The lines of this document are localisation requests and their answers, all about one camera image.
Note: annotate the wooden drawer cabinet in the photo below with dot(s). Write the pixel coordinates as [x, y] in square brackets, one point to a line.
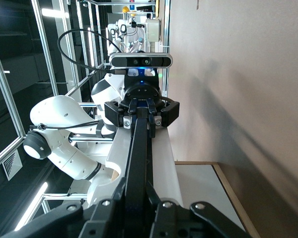
[226, 183]

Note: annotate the yellow round object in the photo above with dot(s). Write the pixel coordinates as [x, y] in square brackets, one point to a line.
[125, 9]

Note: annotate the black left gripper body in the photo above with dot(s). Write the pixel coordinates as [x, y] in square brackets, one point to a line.
[142, 90]

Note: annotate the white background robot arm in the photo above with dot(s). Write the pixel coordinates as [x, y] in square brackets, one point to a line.
[115, 44]
[135, 43]

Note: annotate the white square wall vent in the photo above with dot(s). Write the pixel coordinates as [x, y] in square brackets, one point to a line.
[12, 164]

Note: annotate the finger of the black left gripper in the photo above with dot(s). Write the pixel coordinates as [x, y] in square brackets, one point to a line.
[169, 111]
[114, 112]

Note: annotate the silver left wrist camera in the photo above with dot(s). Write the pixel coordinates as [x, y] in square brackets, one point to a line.
[124, 60]

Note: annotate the beige control box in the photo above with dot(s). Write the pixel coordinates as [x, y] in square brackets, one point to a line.
[152, 31]

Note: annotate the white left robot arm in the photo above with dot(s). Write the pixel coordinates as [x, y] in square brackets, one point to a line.
[59, 111]

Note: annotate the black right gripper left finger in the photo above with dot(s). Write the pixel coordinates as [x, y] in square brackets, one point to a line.
[64, 218]

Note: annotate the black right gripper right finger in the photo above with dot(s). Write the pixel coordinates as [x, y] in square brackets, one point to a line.
[201, 218]

